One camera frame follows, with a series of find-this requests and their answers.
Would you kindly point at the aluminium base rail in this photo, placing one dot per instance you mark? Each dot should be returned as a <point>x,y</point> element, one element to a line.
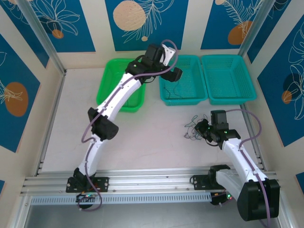
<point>154,180</point>

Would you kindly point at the teal plastic basket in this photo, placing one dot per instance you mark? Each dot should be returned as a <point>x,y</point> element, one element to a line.
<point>228,78</point>
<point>190,90</point>

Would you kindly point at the green plastic basket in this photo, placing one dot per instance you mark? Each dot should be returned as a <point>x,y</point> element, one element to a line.
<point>111,78</point>

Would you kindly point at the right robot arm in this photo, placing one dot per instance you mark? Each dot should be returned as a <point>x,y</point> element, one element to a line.
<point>237,154</point>

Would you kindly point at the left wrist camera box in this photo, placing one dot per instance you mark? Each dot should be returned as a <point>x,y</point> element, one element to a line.
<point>169,54</point>

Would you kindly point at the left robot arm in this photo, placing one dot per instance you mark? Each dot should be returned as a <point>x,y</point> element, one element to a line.
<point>111,102</point>

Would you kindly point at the aluminium corner post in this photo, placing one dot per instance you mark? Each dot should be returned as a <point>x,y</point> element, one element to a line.
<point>254,26</point>
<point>45,40</point>

